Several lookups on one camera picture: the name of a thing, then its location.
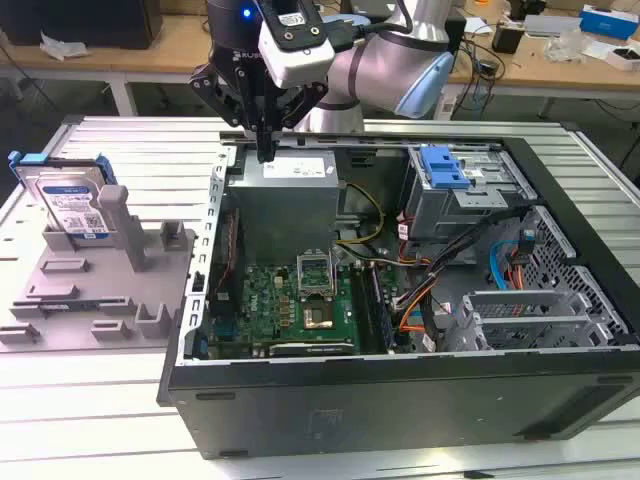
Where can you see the small black box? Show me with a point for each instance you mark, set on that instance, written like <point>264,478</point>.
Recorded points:
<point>507,39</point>

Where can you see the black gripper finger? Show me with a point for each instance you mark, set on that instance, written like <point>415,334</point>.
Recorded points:
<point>220,90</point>
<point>307,107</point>

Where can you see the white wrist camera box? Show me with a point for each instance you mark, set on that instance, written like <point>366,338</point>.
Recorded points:
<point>300,65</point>

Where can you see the small white box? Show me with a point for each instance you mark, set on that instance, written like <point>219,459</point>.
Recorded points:
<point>622,57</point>

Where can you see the green motherboard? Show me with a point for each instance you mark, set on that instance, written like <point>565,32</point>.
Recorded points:
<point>270,300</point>

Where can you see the wooden desk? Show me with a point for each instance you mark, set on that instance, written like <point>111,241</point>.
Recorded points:
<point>175,55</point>

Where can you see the RAM stick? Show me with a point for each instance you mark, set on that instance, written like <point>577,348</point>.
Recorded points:
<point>384,315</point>
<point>60,306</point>

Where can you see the white power strip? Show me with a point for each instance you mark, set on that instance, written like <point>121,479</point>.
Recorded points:
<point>446,107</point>

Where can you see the hard disk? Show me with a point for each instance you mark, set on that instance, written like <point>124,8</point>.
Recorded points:
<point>70,200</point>

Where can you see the clear plastic bags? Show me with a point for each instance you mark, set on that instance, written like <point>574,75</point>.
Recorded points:
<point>565,47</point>

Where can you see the grey power supply unit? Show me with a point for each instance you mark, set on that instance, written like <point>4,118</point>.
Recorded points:
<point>285,210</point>

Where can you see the black PC case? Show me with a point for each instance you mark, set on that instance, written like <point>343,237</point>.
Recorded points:
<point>350,410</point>

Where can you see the blue cardboard box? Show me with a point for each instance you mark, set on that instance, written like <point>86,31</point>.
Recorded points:
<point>610,22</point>

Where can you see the black graphics card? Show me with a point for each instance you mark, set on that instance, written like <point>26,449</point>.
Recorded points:
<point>310,349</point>

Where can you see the CPU socket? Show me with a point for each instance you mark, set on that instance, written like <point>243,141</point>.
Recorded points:
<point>320,317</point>

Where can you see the grey metal drive cage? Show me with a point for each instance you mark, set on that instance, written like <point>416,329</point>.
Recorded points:
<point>435,215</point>

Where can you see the black desktop tower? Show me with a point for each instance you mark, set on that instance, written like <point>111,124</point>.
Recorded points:
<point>456,35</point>

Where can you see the flat grey box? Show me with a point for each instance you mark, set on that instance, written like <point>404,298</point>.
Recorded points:
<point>550,25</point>

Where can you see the blue drive cage latch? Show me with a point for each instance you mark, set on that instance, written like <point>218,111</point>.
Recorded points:
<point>440,170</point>

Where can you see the crumpled white plastic bag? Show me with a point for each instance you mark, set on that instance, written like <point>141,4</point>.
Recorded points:
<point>62,47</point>

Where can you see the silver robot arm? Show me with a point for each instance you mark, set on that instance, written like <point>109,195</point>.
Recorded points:
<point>380,65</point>

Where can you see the grey parts rack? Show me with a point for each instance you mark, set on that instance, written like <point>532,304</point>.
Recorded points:
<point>100,280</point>

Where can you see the large black box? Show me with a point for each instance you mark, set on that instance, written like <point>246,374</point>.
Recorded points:
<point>100,25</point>

